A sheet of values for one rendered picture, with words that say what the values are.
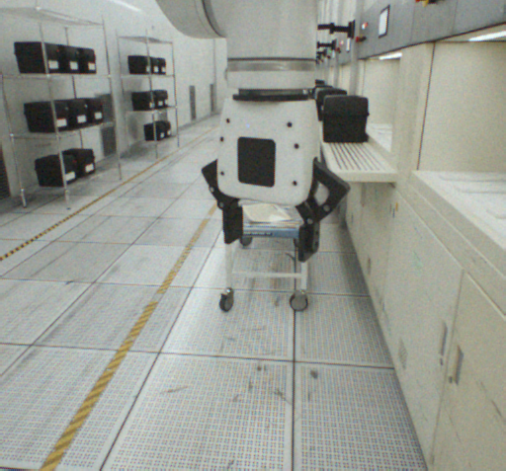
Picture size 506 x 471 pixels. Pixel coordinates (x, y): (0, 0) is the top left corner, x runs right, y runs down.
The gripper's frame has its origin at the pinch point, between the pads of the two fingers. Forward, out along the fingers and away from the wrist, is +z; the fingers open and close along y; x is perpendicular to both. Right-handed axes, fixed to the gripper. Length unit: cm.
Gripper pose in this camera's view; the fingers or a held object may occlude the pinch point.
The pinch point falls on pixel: (268, 240)
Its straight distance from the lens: 45.3
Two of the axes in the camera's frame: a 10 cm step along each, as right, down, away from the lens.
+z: 0.0, 9.5, 3.2
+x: 5.1, -2.7, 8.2
